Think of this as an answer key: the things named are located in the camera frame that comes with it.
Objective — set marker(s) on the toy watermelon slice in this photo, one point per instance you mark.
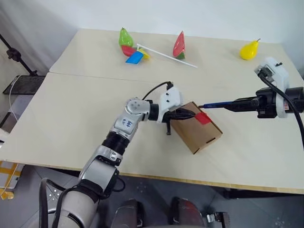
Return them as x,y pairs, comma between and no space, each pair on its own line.
179,48

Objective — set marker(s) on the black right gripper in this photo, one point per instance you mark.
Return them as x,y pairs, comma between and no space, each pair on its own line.
267,104

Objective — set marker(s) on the black table leg caster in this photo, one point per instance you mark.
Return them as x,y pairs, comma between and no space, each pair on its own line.
217,219

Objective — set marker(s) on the colourful pinwheel with white stick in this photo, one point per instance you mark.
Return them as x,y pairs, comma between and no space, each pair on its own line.
134,59

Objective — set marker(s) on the black tripod stand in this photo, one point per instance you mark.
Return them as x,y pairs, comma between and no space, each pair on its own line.
16,57

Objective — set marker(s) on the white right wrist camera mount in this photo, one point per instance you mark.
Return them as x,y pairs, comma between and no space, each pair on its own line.
279,73

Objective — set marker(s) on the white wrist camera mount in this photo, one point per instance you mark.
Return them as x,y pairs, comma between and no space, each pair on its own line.
279,73
170,99

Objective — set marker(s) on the green toy pear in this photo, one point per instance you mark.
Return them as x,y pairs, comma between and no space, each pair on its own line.
125,39

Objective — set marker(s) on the small red block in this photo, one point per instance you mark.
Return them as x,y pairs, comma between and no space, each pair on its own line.
203,118

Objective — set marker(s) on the carton with yellow tape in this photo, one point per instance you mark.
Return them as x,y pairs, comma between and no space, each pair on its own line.
8,175

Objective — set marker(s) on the brown cardboard box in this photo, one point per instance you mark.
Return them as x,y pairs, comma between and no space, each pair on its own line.
199,135

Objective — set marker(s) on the black tray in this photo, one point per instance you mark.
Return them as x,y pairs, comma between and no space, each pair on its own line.
25,85

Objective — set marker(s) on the yellow toy pear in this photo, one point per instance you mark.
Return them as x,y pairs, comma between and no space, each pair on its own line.
248,52

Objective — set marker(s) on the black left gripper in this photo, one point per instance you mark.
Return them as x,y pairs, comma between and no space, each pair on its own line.
169,123

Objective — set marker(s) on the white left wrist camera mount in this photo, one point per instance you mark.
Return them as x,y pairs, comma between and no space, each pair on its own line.
170,99

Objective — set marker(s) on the dark rounded shape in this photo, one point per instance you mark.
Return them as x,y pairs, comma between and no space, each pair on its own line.
129,215
186,212

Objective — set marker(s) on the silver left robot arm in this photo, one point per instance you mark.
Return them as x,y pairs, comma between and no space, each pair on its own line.
123,126

